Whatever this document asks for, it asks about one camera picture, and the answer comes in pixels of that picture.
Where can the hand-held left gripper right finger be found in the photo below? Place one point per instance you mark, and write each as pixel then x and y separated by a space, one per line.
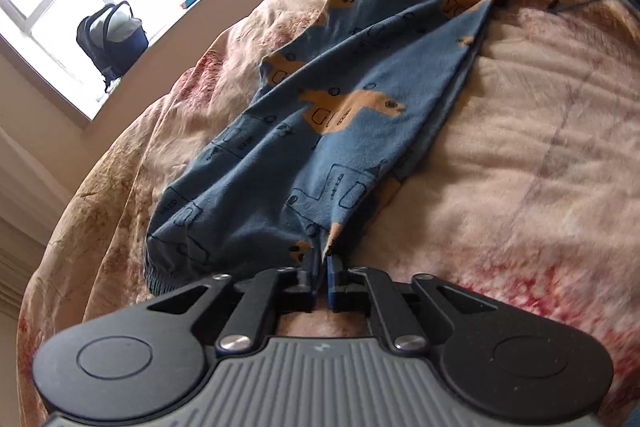
pixel 330 279

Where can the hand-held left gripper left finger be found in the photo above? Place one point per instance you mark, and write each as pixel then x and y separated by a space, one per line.
pixel 313 279

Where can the blue printed pants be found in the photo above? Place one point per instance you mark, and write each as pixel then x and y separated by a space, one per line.
pixel 325 72

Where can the floral pink blanket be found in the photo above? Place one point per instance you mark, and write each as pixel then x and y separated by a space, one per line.
pixel 525 147

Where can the small blue box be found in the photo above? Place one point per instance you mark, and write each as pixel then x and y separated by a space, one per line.
pixel 189 2

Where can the dark blue backpack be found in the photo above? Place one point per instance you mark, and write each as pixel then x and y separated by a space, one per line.
pixel 112 39

